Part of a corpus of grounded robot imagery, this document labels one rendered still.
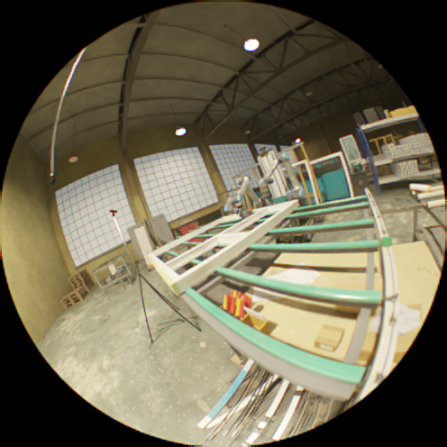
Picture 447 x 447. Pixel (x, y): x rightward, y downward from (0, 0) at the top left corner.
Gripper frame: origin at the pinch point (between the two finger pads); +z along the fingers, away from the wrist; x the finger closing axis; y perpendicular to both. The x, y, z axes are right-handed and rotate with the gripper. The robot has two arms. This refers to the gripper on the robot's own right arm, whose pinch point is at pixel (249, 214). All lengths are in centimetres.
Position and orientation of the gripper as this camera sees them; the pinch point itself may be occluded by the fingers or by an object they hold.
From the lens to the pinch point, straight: 191.8
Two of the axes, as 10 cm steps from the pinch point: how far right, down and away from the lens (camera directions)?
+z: 9.7, 2.2, -0.9
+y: -0.2, -2.9, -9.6
